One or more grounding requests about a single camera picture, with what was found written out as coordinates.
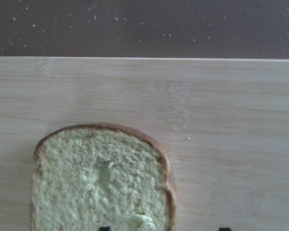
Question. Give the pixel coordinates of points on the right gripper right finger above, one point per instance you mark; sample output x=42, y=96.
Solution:
x=224, y=229

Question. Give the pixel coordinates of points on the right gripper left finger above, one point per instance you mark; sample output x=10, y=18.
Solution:
x=104, y=228

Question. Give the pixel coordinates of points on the bread slice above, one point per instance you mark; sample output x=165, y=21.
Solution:
x=95, y=175

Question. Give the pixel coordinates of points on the wooden cutting board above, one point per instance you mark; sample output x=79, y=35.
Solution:
x=224, y=124

